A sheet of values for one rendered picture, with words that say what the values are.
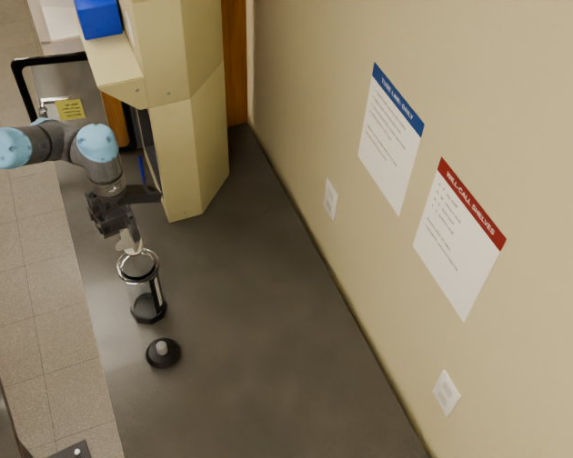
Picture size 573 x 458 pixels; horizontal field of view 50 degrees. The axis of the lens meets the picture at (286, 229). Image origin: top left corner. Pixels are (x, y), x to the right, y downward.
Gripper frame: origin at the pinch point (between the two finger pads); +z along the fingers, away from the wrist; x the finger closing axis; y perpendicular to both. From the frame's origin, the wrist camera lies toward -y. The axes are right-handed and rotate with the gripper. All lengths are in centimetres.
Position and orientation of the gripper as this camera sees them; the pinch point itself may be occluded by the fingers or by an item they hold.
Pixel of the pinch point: (131, 239)
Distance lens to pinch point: 156.1
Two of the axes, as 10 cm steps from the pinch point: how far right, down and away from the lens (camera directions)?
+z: -0.4, 6.3, 7.7
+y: -8.0, 4.4, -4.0
